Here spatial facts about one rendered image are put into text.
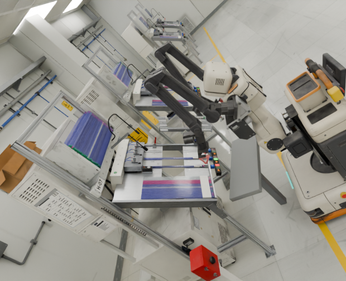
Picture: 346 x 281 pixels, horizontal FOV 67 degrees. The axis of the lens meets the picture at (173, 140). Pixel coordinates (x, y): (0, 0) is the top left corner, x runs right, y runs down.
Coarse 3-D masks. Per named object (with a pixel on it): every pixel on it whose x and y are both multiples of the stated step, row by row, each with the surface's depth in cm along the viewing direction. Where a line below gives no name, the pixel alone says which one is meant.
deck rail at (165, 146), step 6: (150, 144) 235; (156, 144) 235; (162, 144) 235; (168, 144) 235; (174, 144) 235; (180, 144) 235; (186, 144) 235; (192, 144) 235; (162, 150) 238; (168, 150) 238; (174, 150) 238; (180, 150) 238
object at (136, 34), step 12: (132, 12) 630; (132, 24) 601; (144, 24) 603; (132, 36) 594; (144, 36) 615; (156, 36) 614; (168, 36) 611; (180, 36) 614; (144, 48) 608; (156, 60) 689; (180, 72) 641
